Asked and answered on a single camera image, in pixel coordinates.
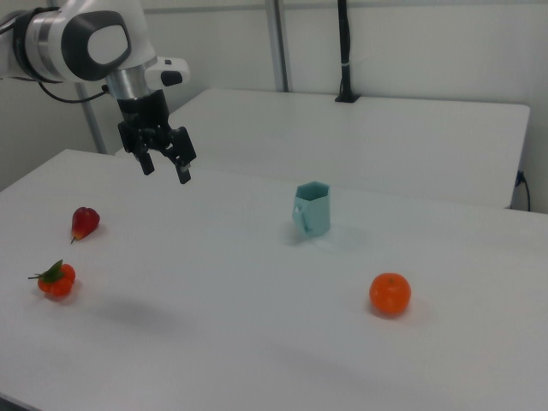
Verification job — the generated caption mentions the red toy pear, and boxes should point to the red toy pear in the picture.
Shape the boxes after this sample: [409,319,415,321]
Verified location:
[69,206,102,245]

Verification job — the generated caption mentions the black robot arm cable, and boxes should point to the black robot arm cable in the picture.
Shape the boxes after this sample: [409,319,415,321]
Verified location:
[37,79,110,104]

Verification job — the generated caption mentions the grey partition frame post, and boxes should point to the grey partition frame post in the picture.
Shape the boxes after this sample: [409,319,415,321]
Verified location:
[264,0,297,92]
[75,82,108,155]

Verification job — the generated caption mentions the black pole with base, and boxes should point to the black pole with base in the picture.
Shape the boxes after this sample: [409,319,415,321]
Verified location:
[334,0,361,104]

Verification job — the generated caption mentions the small oranges with leaves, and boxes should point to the small oranges with leaves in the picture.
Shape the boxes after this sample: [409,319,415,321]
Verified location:
[27,259,77,298]

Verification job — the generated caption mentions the large orange fruit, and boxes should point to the large orange fruit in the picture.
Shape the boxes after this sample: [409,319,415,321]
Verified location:
[368,271,413,317]

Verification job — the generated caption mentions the teal hexagonal mug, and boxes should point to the teal hexagonal mug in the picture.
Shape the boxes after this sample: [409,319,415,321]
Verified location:
[292,181,332,237]

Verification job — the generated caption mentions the black wall cable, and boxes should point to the black wall cable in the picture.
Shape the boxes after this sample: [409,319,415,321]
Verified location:
[515,170,533,211]

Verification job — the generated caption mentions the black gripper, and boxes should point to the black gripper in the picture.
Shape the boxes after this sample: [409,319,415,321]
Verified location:
[115,87,199,186]

